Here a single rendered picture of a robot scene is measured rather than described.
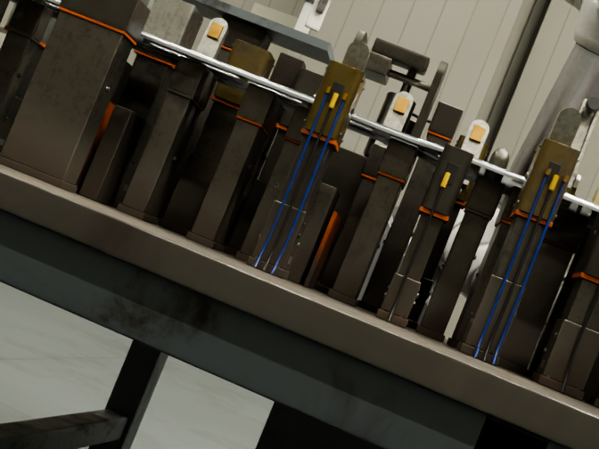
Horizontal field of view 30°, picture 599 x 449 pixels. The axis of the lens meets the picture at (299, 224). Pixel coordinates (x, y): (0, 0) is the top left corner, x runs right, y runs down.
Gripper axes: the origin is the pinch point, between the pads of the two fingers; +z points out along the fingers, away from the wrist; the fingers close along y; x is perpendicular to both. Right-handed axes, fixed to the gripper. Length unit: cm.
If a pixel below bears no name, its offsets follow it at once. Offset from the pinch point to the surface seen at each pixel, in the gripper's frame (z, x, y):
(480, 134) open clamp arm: 11.8, 32.6, 30.1
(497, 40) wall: -144, 204, -479
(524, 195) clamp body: 25, 28, 70
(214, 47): 15.0, -17.4, 14.6
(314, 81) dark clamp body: 13.7, 2.1, 18.3
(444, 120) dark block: 11.3, 27.0, 24.3
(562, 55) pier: -166, 268, -521
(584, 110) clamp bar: 1, 48, 35
